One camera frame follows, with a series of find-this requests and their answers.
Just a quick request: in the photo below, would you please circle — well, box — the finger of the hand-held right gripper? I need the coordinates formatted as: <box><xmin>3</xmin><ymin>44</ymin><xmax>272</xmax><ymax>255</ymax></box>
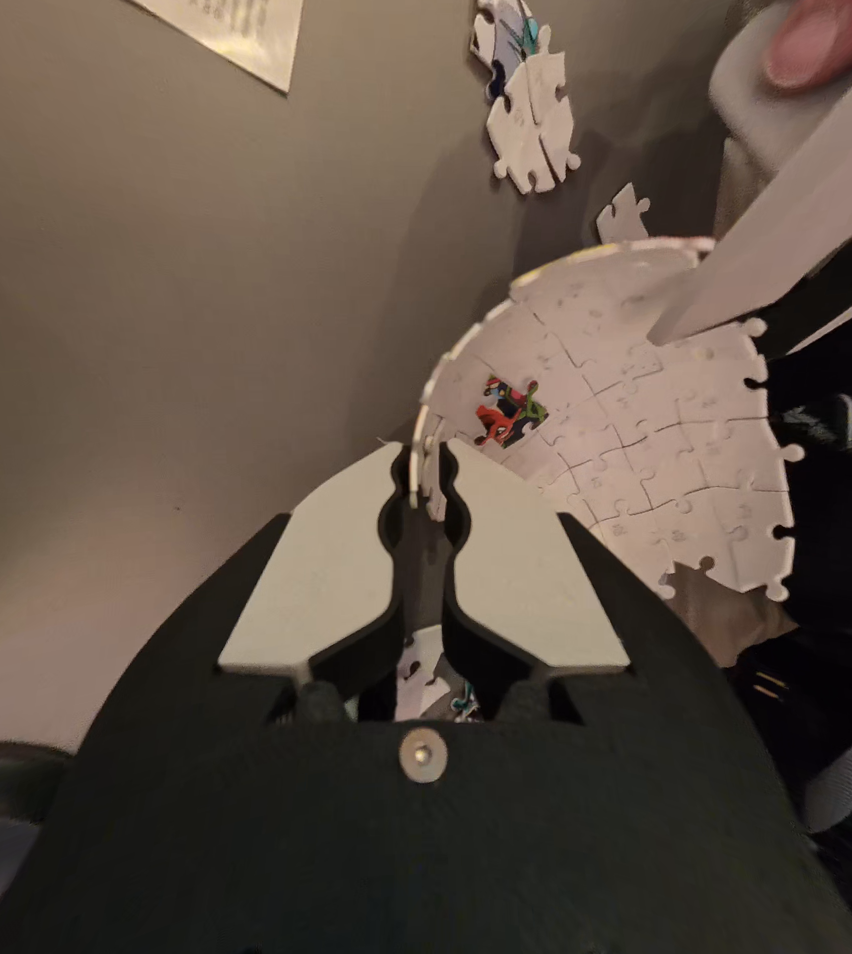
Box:
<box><xmin>648</xmin><ymin>41</ymin><xmax>852</xmax><ymax>347</ymax></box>
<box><xmin>757</xmin><ymin>216</ymin><xmax>852</xmax><ymax>359</ymax></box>

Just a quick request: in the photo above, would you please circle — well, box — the colourful puzzle ball shell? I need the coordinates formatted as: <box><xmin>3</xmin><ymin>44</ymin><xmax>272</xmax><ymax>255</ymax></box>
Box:
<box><xmin>409</xmin><ymin>237</ymin><xmax>805</xmax><ymax>603</ymax></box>

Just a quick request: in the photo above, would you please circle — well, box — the person's dark clothing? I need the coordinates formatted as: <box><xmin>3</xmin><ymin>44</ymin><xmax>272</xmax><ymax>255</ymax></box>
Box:
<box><xmin>765</xmin><ymin>328</ymin><xmax>852</xmax><ymax>821</ymax></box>

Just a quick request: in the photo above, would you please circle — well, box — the white instruction leaflet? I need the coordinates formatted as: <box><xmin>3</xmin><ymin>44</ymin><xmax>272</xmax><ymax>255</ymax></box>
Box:
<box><xmin>128</xmin><ymin>0</ymin><xmax>305</xmax><ymax>94</ymax></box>

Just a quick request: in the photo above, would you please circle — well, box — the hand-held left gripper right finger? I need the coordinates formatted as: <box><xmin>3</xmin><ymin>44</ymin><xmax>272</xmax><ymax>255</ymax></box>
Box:
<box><xmin>437</xmin><ymin>438</ymin><xmax>631</xmax><ymax>721</ymax></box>

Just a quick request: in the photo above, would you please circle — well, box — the black round ball stand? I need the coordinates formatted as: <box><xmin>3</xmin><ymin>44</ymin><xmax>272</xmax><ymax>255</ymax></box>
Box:
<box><xmin>0</xmin><ymin>741</ymin><xmax>73</xmax><ymax>824</ymax></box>

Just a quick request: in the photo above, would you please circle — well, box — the blue red puzzle piece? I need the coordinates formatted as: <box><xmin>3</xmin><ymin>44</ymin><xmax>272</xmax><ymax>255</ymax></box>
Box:
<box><xmin>469</xmin><ymin>0</ymin><xmax>553</xmax><ymax>98</ymax></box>

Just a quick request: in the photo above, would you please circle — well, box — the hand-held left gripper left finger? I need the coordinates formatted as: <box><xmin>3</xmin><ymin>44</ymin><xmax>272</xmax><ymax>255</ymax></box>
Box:
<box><xmin>217</xmin><ymin>441</ymin><xmax>413</xmax><ymax>724</ymax></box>

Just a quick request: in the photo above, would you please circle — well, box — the person's right hand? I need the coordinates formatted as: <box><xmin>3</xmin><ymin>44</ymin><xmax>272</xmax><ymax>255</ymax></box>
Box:
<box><xmin>763</xmin><ymin>0</ymin><xmax>852</xmax><ymax>92</ymax></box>

